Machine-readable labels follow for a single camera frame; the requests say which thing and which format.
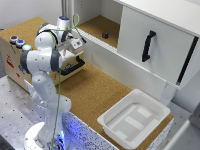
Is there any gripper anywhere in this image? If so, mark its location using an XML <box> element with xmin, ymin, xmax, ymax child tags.
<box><xmin>67</xmin><ymin>34</ymin><xmax>85</xmax><ymax>53</ymax></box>

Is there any purple block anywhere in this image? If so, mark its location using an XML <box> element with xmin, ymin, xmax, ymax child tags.
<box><xmin>101</xmin><ymin>31</ymin><xmax>110</xmax><ymax>39</ymax></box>

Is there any red button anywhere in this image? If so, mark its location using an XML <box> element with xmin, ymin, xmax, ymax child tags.
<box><xmin>9</xmin><ymin>35</ymin><xmax>19</xmax><ymax>45</ymax></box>

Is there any white sliding door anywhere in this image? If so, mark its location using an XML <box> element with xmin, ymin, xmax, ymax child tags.
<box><xmin>116</xmin><ymin>5</ymin><xmax>200</xmax><ymax>87</ymax></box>

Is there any black drawer handle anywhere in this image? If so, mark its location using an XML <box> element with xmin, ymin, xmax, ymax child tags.
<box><xmin>60</xmin><ymin>55</ymin><xmax>86</xmax><ymax>77</ymax></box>

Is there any blue button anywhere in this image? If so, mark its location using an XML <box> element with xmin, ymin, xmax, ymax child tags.
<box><xmin>15</xmin><ymin>38</ymin><xmax>26</xmax><ymax>49</ymax></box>

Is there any white plastic box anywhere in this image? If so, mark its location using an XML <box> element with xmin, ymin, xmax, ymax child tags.
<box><xmin>96</xmin><ymin>88</ymin><xmax>172</xmax><ymax>150</ymax></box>

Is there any green button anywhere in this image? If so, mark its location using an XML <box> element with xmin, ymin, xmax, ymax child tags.
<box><xmin>21</xmin><ymin>43</ymin><xmax>33</xmax><ymax>53</ymax></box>

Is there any white cabinet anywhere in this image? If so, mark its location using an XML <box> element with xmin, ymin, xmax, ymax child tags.
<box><xmin>62</xmin><ymin>0</ymin><xmax>200</xmax><ymax>108</ymax></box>

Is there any green cable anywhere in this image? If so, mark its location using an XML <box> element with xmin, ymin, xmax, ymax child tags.
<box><xmin>49</xmin><ymin>13</ymin><xmax>82</xmax><ymax>150</ymax></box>

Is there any black door handle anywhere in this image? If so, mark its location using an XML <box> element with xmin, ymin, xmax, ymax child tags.
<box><xmin>141</xmin><ymin>30</ymin><xmax>157</xmax><ymax>63</ymax></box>

